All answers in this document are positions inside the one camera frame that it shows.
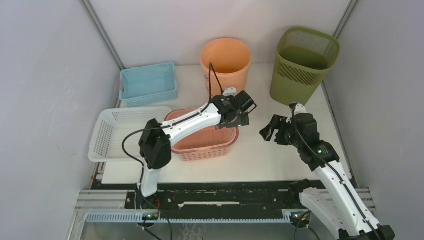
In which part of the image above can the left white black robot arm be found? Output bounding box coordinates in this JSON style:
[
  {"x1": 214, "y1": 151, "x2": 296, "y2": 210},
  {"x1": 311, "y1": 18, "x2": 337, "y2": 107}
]
[{"x1": 136, "y1": 90, "x2": 257, "y2": 209}]

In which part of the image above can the green mesh waste bin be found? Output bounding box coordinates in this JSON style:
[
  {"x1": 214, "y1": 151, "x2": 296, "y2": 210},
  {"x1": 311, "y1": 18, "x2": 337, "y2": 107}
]
[{"x1": 269, "y1": 26, "x2": 341, "y2": 106}]

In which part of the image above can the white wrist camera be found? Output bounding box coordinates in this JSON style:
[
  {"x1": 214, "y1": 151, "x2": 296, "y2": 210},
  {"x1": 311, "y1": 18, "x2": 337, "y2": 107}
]
[
  {"x1": 222, "y1": 87, "x2": 237, "y2": 98},
  {"x1": 289, "y1": 102, "x2": 308, "y2": 116}
]

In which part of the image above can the orange round bin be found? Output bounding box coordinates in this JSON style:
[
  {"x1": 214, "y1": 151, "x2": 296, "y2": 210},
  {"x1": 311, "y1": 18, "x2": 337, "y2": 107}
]
[{"x1": 200, "y1": 38, "x2": 252, "y2": 97}]

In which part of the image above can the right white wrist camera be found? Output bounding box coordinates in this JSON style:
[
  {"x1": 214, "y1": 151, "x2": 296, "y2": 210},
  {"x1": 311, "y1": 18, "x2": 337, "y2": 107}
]
[{"x1": 289, "y1": 102, "x2": 308, "y2": 116}]

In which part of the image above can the white plastic basket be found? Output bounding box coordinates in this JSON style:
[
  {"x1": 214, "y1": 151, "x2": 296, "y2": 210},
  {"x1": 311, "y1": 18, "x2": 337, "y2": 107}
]
[{"x1": 88, "y1": 106, "x2": 171, "y2": 163}]

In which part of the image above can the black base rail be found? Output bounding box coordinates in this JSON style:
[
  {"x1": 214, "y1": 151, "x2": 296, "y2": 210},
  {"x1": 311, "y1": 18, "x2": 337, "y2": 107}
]
[{"x1": 141, "y1": 181, "x2": 304, "y2": 221}]

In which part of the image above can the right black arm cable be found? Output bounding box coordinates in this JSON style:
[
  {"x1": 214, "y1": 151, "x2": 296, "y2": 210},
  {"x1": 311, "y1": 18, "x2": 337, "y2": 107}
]
[{"x1": 288, "y1": 102, "x2": 382, "y2": 239}]

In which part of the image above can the pink plastic basket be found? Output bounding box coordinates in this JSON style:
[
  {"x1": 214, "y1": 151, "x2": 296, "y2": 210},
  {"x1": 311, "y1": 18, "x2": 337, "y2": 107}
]
[{"x1": 163, "y1": 105, "x2": 239, "y2": 161}]

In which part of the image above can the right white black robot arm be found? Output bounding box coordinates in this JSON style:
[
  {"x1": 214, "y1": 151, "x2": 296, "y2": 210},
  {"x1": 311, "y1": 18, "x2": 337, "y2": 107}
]
[{"x1": 259, "y1": 113, "x2": 396, "y2": 240}]

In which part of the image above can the white cable duct strip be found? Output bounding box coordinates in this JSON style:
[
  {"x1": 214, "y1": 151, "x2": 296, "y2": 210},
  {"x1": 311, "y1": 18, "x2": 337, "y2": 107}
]
[{"x1": 86, "y1": 211, "x2": 296, "y2": 223}]

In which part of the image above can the blue plastic basket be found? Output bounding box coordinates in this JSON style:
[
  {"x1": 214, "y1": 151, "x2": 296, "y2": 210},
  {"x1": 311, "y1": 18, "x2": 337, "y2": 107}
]
[{"x1": 119, "y1": 62, "x2": 178, "y2": 107}]

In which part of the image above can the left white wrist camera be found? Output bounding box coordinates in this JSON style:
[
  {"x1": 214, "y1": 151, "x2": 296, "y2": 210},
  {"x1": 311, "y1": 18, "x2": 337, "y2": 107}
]
[{"x1": 222, "y1": 87, "x2": 237, "y2": 98}]

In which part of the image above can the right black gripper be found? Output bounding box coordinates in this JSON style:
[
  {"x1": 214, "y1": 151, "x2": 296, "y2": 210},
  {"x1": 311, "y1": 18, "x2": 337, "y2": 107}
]
[{"x1": 259, "y1": 114, "x2": 304, "y2": 149}]

